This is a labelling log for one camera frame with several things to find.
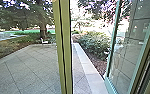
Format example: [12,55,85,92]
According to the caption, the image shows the green framed glass door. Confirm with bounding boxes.
[103,0,150,94]

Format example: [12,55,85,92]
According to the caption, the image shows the green shrub bed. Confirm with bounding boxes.
[76,30,113,62]

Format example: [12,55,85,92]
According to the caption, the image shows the concrete border strip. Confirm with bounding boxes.
[73,42,109,94]

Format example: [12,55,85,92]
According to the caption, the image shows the white patio chair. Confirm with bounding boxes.
[40,37,51,46]

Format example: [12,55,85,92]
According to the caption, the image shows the dark tree trunk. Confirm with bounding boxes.
[39,19,48,40]

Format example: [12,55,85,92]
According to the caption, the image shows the green glass door frame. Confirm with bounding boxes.
[51,0,74,94]

